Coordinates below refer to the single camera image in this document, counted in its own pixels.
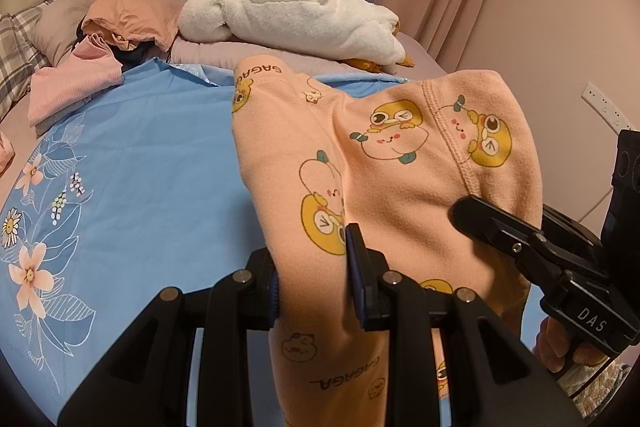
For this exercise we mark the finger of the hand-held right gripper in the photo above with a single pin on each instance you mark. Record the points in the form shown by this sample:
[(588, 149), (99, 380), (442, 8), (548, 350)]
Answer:
[(570, 224), (500, 227)]

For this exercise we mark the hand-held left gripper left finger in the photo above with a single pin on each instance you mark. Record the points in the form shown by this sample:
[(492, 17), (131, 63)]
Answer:
[(274, 302)]

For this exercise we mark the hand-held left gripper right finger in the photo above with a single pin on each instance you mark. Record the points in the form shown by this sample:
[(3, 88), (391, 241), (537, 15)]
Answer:
[(353, 257)]

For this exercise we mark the peach cartoon print pants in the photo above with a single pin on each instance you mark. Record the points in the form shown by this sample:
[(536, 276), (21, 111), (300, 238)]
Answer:
[(400, 187)]

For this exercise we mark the person's right hand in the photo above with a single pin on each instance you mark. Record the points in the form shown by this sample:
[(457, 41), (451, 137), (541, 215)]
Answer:
[(555, 342)]

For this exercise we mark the blue floral bedsheet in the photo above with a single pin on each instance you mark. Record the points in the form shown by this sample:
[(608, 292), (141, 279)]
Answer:
[(150, 182)]

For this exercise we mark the white plush toy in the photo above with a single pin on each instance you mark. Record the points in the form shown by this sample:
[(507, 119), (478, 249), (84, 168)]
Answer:
[(280, 12)]

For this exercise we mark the dark garment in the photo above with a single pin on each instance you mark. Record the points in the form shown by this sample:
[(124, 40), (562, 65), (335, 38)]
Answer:
[(132, 54)]

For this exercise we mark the pink ribbed garment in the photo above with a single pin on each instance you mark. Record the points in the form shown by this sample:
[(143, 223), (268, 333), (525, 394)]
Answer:
[(70, 77)]

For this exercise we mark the peach crumpled garment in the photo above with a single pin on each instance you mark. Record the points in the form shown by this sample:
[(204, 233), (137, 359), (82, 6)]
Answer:
[(135, 12)]

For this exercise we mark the plaid pillow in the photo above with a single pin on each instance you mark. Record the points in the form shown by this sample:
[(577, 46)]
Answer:
[(30, 42)]

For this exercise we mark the white wall socket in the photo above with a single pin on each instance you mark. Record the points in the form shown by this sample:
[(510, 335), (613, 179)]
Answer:
[(607, 107)]

